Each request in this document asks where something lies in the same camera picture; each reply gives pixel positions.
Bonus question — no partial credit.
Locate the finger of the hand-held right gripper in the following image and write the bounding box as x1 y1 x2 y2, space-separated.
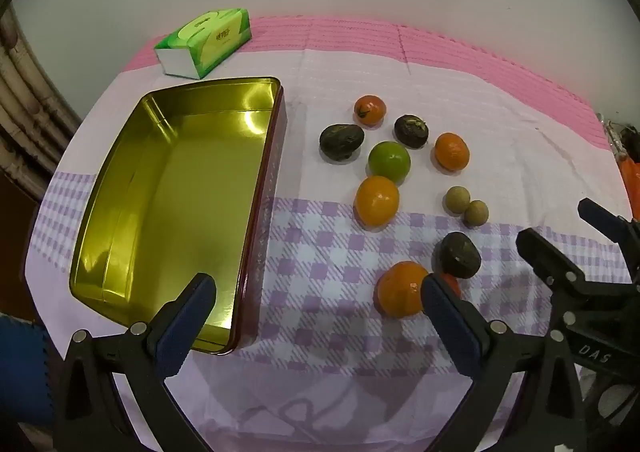
516 227 640 368
578 198 640 283

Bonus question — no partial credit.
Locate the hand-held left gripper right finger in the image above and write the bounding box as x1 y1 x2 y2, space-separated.
420 273 586 452

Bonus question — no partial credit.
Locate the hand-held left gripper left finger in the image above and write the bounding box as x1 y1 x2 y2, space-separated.
52 273 221 452

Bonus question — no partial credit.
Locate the orange mandarin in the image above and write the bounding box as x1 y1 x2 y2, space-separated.
434 132 470 173
376 261 431 318

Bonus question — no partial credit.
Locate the dark avocado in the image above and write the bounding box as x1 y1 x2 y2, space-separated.
439 232 482 279
319 123 365 162

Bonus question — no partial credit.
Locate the brown longan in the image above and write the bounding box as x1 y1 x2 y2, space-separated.
464 200 489 228
446 186 471 216

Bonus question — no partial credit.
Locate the gold red tin box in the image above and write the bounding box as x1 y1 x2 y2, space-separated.
68 77 286 355

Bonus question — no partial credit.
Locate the smooth yellow-orange orange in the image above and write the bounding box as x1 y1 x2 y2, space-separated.
354 175 400 227

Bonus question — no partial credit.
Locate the green lime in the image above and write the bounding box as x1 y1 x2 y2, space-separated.
368 141 412 183

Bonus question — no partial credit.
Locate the dark fruit with yellow mark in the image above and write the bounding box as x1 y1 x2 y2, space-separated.
393 114 430 149

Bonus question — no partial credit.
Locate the orange-red tomato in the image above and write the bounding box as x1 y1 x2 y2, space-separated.
354 95 387 127

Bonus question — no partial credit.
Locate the silver crinkled wrapper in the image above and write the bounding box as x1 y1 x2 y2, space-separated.
597 113 623 158

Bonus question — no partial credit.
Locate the pink purple checked tablecloth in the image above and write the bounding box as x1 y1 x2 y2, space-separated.
22 14 636 452

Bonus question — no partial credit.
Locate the blue foam pad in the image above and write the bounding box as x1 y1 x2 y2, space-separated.
0 314 53 425

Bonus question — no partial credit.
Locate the bundle of beige pipes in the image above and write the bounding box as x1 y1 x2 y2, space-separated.
0 7 83 203

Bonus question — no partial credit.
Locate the green tissue box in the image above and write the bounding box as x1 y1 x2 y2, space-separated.
153 7 252 80

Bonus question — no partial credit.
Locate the orange tool handle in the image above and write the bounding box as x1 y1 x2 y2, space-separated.
617 127 640 220

